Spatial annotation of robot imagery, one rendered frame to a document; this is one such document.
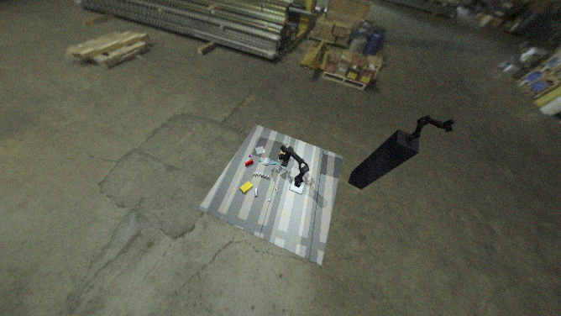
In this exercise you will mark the yellow rectangular block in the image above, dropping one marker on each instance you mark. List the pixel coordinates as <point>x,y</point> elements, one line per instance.
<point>246,187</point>

